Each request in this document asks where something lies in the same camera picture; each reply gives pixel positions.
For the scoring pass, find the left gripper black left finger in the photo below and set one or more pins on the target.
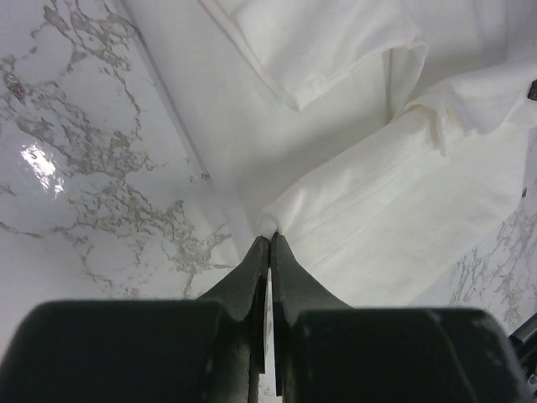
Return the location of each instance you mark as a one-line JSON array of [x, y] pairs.
[[209, 349]]

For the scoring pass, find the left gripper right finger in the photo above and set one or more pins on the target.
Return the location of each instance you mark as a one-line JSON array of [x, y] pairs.
[[328, 351]]

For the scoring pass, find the white t shirt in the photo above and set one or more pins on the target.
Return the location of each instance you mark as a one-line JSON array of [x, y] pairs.
[[383, 139]]

